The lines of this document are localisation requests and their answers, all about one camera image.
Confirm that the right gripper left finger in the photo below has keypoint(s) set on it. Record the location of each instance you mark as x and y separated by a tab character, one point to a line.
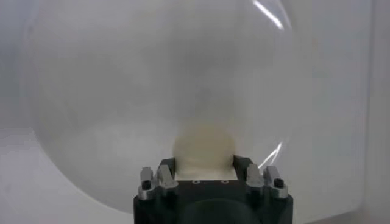
161	179

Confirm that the white steamed baozi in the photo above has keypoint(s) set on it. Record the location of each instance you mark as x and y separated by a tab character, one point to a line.
204	149

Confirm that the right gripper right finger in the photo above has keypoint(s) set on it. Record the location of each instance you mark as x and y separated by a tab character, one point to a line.
259	179

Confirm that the white round plate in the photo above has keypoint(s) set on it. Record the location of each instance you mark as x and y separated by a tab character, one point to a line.
122	91

